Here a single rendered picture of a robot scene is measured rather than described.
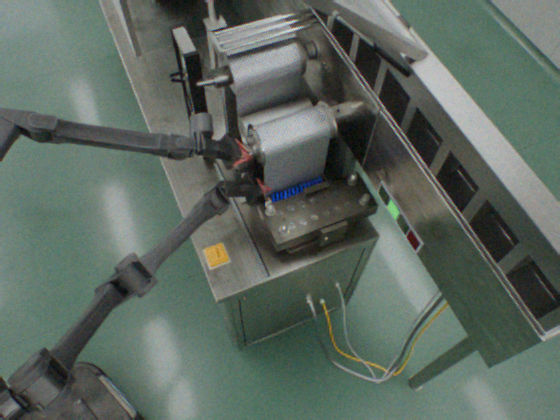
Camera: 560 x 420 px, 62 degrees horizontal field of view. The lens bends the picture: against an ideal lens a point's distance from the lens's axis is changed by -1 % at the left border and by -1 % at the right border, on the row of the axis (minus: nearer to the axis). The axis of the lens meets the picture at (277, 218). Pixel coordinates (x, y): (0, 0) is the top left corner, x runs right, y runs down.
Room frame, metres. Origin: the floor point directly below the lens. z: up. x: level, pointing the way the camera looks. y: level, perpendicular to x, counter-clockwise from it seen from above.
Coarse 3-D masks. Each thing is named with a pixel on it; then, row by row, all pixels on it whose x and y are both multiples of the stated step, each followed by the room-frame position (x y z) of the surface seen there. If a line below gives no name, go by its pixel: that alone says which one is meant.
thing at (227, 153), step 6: (222, 138) 0.94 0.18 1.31; (228, 138) 0.92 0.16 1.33; (222, 144) 0.88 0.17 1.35; (228, 144) 0.90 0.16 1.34; (222, 150) 0.86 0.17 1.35; (228, 150) 0.88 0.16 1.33; (234, 150) 0.88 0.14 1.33; (216, 156) 0.85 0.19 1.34; (222, 156) 0.86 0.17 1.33; (228, 156) 0.87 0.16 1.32; (234, 156) 0.86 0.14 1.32; (240, 156) 0.86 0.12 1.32; (222, 162) 0.87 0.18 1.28; (228, 162) 0.86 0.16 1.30; (234, 162) 0.85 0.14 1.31; (228, 168) 0.84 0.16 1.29
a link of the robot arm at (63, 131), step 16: (48, 128) 0.79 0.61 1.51; (64, 128) 0.81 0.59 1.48; (80, 128) 0.82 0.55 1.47; (96, 128) 0.83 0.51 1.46; (112, 128) 0.84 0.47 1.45; (80, 144) 0.80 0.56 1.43; (96, 144) 0.80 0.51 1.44; (112, 144) 0.80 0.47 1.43; (128, 144) 0.81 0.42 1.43; (144, 144) 0.82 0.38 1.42; (160, 144) 0.82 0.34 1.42; (176, 160) 0.83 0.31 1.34
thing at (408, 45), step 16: (304, 0) 0.79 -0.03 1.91; (320, 0) 0.81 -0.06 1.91; (336, 0) 0.84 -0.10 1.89; (336, 16) 0.81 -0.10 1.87; (352, 16) 0.84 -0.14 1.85; (368, 16) 0.89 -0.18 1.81; (368, 32) 0.87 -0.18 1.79; (384, 32) 0.89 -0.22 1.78; (400, 48) 0.91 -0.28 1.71; (416, 48) 0.93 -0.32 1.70
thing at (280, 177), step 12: (312, 156) 0.99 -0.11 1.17; (324, 156) 1.01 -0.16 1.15; (276, 168) 0.93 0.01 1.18; (288, 168) 0.95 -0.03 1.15; (300, 168) 0.97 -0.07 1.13; (312, 168) 0.99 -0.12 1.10; (264, 180) 0.91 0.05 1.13; (276, 180) 0.93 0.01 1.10; (288, 180) 0.95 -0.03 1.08; (300, 180) 0.97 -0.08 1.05; (276, 192) 0.93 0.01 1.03
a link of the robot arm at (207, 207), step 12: (216, 192) 0.81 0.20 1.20; (204, 204) 0.75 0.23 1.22; (216, 204) 0.77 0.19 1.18; (192, 216) 0.70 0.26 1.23; (204, 216) 0.71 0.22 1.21; (180, 228) 0.65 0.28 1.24; (192, 228) 0.66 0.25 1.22; (168, 240) 0.60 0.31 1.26; (180, 240) 0.61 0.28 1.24; (132, 252) 0.54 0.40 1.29; (156, 252) 0.55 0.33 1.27; (168, 252) 0.57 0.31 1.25; (120, 264) 0.49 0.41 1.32; (144, 264) 0.51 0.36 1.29; (156, 264) 0.52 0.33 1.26; (144, 276) 0.49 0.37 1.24
